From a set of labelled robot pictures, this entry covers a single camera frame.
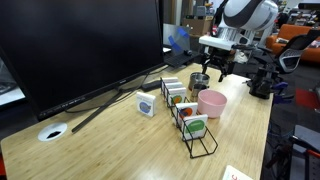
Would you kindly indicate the black computer monitor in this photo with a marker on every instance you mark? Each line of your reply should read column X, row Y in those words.
column 65, row 52

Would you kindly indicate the black wire rack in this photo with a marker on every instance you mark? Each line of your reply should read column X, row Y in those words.
column 198, row 147

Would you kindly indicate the small steel mug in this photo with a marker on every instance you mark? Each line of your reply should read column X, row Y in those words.
column 195, row 91

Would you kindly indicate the pink plastic cup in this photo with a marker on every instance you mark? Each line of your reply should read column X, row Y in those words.
column 211, row 102

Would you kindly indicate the black desk clamp mount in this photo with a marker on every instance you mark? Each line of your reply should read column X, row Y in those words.
column 262, row 83

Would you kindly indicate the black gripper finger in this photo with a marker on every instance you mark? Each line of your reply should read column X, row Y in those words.
column 223, row 74
column 204, row 66

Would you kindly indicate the black office chair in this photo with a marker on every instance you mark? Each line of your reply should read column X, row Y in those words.
column 287, row 59

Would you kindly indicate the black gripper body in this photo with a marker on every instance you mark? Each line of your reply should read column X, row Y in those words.
column 219, row 57

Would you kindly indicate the white card green label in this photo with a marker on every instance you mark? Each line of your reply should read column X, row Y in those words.
column 194, row 126

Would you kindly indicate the black keyboard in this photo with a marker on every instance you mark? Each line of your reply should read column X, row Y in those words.
column 178, row 60

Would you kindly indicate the white card orange label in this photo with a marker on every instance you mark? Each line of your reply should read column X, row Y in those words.
column 183, row 110

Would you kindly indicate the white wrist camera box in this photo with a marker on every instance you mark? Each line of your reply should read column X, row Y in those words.
column 216, row 42

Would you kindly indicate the white card in rack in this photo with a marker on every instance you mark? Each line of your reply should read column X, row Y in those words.
column 176, row 95
column 167, row 80
column 171, row 86

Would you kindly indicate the white desk grommet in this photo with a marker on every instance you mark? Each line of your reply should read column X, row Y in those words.
column 52, row 132

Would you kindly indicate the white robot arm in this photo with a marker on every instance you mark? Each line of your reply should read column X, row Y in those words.
column 232, row 28

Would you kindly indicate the silver metal bowl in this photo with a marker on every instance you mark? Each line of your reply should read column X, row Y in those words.
column 198, row 78

